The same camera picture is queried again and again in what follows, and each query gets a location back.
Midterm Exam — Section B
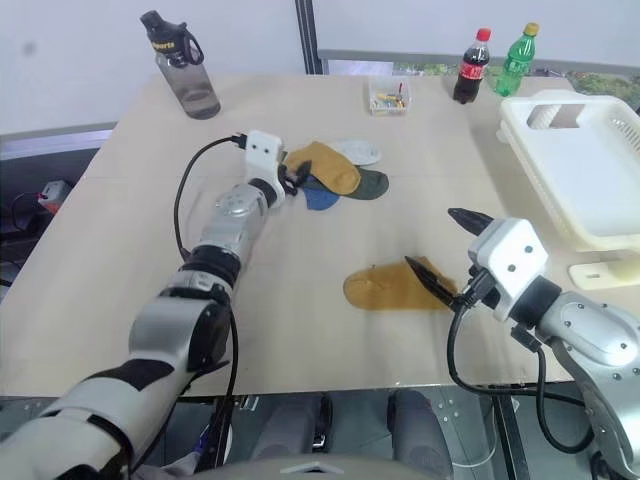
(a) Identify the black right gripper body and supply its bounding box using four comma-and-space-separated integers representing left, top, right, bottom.
448, 264, 502, 311

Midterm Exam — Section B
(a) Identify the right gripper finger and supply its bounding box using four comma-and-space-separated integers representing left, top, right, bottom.
403, 255, 460, 309
446, 207, 495, 237

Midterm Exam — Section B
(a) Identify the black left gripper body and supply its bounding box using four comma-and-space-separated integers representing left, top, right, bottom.
276, 160, 303, 198

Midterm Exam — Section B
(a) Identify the mustard yellow sock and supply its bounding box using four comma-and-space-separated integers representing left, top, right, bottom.
342, 255, 460, 313
285, 141, 362, 195

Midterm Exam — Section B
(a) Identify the blue sock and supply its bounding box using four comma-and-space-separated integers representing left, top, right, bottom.
301, 185, 343, 212

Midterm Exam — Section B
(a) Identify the white grey sock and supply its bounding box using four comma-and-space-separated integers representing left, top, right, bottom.
331, 138, 384, 167

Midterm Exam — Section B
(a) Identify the dark green sock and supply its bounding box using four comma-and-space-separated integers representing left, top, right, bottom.
344, 168, 391, 202

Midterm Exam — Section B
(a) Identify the white plastic basket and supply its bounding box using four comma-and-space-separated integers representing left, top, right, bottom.
497, 90, 640, 254

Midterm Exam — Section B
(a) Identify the clear box of coloured pins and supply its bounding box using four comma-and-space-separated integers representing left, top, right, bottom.
367, 75, 414, 117

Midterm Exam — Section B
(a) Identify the white plastic tray piece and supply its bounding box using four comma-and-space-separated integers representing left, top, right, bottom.
568, 253, 640, 290

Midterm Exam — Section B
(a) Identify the grey sports water bottle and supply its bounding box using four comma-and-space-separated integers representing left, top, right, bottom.
139, 9, 223, 121

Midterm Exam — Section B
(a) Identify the dark grey rounded shape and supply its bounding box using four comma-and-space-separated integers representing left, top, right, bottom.
387, 388, 454, 480

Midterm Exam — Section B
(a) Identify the cola bottle red cap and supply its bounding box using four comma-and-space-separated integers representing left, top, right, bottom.
452, 27, 494, 105

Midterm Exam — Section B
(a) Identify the green soda bottle yellow cap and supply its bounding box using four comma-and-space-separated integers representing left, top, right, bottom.
494, 21, 542, 98

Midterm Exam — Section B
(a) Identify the landscape picture board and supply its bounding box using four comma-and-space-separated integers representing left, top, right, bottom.
318, 48, 640, 109

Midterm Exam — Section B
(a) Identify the grey robot torso edge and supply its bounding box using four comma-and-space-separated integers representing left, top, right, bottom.
192, 451, 454, 480

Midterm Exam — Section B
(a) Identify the small red grey device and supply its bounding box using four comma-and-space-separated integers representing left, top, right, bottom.
38, 180, 72, 207

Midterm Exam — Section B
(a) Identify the grey side shelf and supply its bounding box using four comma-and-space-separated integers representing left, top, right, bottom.
0, 121, 119, 162

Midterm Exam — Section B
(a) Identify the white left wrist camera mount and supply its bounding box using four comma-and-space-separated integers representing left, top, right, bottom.
243, 130, 288, 207

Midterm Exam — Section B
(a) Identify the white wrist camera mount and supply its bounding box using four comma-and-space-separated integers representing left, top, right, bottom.
466, 217, 551, 322
243, 130, 288, 207

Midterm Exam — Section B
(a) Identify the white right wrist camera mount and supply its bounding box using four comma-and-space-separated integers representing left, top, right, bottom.
466, 217, 551, 322

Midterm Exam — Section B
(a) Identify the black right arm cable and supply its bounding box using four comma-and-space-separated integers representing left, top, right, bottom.
509, 324, 599, 454
447, 292, 589, 407

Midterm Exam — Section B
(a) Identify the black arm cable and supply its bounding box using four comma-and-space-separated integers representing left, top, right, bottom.
509, 324, 599, 454
172, 132, 250, 471
447, 292, 589, 407

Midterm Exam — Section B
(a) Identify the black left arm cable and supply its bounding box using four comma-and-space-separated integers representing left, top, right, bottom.
172, 132, 250, 471

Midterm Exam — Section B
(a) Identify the black vertical post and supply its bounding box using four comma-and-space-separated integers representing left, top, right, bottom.
293, 0, 322, 77

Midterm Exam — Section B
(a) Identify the metal table frame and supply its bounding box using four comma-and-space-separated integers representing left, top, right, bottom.
432, 387, 524, 480

